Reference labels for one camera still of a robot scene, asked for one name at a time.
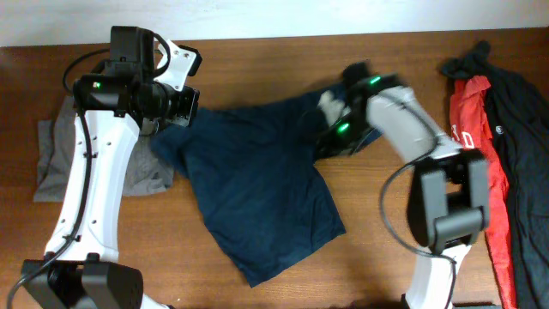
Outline navy blue shorts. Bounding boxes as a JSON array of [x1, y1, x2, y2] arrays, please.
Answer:
[[151, 83, 346, 287]]

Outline black garment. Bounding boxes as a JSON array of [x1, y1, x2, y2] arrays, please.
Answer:
[[440, 41, 548, 308]]

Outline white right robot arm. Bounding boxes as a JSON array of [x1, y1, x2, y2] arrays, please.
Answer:
[[312, 62, 490, 308]]

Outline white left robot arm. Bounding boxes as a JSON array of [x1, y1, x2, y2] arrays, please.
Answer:
[[17, 26, 202, 309]]

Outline grey folded shorts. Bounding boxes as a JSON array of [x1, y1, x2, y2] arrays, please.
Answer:
[[33, 96, 174, 203]]

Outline red garment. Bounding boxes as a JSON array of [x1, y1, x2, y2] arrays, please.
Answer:
[[449, 76, 518, 308]]

